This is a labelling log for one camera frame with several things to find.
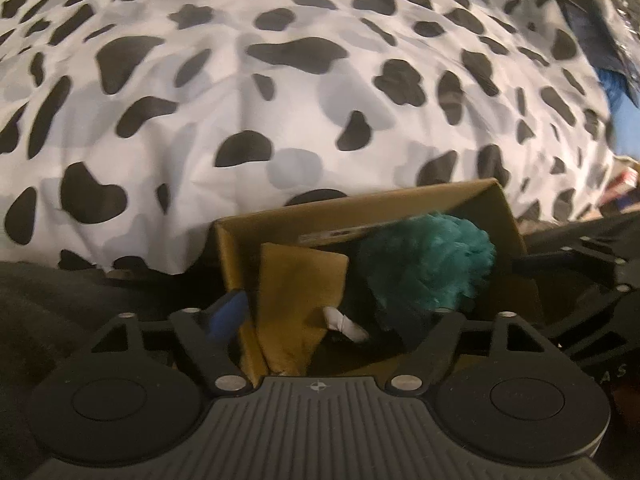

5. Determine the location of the brown cardboard box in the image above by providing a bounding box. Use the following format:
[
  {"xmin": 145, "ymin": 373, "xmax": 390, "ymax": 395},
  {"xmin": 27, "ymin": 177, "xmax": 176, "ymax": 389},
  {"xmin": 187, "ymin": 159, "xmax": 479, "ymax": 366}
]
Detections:
[{"xmin": 210, "ymin": 178, "xmax": 547, "ymax": 386}]

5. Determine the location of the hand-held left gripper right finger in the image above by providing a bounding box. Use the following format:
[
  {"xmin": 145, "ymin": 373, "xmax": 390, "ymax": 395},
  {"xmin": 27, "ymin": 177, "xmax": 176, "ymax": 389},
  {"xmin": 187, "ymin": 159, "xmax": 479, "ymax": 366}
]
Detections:
[{"xmin": 390, "ymin": 309, "xmax": 557, "ymax": 395}]

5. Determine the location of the person's left trouser leg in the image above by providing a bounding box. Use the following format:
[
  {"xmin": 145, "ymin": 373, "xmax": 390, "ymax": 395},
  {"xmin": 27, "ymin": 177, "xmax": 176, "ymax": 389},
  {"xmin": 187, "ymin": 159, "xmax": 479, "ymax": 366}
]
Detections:
[{"xmin": 0, "ymin": 260, "xmax": 221, "ymax": 480}]

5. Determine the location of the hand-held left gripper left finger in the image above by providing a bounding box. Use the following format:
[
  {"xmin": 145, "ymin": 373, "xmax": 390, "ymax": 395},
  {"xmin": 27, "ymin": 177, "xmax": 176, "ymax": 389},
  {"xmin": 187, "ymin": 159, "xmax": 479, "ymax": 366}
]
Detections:
[{"xmin": 90, "ymin": 290, "xmax": 254, "ymax": 395}]

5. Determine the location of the teal mesh bath loofah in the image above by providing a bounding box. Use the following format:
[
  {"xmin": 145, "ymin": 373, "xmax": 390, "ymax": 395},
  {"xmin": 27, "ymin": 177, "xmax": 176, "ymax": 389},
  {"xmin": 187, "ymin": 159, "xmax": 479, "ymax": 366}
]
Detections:
[{"xmin": 357, "ymin": 212, "xmax": 497, "ymax": 322}]

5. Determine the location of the light blue cloth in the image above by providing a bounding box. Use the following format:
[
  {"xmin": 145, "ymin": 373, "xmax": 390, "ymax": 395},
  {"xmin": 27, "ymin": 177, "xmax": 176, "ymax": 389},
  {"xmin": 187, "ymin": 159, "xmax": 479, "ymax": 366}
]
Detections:
[{"xmin": 611, "ymin": 102, "xmax": 640, "ymax": 157}]

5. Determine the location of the dark plastic bag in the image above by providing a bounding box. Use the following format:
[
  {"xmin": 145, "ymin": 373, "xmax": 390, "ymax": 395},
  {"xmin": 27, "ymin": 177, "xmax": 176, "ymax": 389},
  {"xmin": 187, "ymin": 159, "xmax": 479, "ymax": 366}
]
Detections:
[{"xmin": 537, "ymin": 0, "xmax": 640, "ymax": 78}]

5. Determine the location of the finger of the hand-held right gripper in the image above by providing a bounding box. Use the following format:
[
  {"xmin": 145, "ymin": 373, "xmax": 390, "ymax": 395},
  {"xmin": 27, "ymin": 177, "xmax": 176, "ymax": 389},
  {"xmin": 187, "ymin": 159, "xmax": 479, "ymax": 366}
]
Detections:
[
  {"xmin": 537, "ymin": 284, "xmax": 634, "ymax": 357},
  {"xmin": 511, "ymin": 238, "xmax": 633, "ymax": 286}
]

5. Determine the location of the red box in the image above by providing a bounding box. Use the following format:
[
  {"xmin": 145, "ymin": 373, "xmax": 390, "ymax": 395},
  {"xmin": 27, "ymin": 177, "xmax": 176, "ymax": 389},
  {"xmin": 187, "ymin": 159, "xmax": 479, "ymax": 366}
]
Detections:
[{"xmin": 607, "ymin": 166, "xmax": 640, "ymax": 208}]

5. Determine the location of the cow print blanket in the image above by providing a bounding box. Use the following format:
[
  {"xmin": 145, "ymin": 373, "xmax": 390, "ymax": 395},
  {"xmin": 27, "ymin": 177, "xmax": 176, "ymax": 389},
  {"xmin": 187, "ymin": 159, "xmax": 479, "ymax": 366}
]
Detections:
[{"xmin": 0, "ymin": 0, "xmax": 622, "ymax": 278}]

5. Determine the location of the blue ribbed object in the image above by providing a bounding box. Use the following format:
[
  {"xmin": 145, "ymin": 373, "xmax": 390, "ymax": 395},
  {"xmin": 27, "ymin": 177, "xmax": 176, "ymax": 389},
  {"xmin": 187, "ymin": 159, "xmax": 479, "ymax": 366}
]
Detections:
[{"xmin": 597, "ymin": 67, "xmax": 628, "ymax": 108}]

